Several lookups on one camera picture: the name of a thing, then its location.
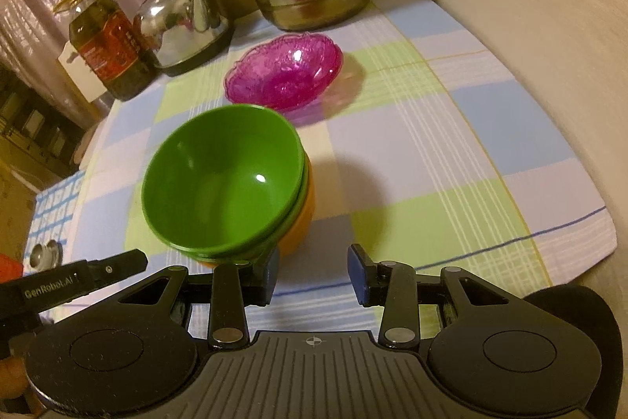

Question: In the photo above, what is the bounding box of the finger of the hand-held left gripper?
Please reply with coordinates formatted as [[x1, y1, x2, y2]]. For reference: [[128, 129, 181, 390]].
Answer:
[[86, 249, 149, 291]]

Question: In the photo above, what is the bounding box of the light green plastic bowl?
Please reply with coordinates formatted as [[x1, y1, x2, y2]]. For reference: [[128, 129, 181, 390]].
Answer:
[[185, 154, 311, 261]]

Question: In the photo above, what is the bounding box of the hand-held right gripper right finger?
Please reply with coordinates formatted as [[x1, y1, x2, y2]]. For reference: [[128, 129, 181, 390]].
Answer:
[[347, 243, 511, 346]]

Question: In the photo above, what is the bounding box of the cooking oil bottle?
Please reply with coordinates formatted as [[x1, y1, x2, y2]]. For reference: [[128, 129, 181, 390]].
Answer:
[[54, 0, 158, 102]]

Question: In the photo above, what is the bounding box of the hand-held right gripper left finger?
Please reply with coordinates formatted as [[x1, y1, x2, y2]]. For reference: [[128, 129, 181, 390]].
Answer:
[[120, 247, 281, 348]]

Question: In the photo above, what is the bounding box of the dark green plastic bowl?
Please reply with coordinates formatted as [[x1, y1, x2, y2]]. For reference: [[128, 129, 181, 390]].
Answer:
[[141, 104, 306, 249]]

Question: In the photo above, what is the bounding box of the steel kettle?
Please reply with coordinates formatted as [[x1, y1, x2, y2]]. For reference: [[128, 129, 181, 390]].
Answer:
[[133, 0, 235, 77]]

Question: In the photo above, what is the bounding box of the wooden shelf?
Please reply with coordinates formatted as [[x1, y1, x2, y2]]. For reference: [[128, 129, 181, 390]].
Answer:
[[0, 66, 91, 194]]

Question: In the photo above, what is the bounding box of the blue checked cloth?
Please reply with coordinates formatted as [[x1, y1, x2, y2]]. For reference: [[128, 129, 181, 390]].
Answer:
[[27, 171, 86, 263]]

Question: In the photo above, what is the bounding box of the pink patterned glass bowl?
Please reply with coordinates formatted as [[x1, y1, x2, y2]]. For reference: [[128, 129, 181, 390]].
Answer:
[[226, 56, 344, 112], [225, 32, 344, 106]]

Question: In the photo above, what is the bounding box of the orange plastic bowl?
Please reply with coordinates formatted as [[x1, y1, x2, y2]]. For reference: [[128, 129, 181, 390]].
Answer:
[[196, 164, 317, 270]]

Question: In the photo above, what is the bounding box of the red object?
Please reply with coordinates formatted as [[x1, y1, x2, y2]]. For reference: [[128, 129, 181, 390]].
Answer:
[[0, 253, 24, 278]]

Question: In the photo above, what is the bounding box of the round metal knob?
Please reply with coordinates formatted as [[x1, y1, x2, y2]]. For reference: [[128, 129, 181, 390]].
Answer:
[[28, 240, 66, 271]]

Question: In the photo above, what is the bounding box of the checked tablecloth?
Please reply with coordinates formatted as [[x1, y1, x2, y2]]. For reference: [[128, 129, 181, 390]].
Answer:
[[51, 0, 620, 336]]

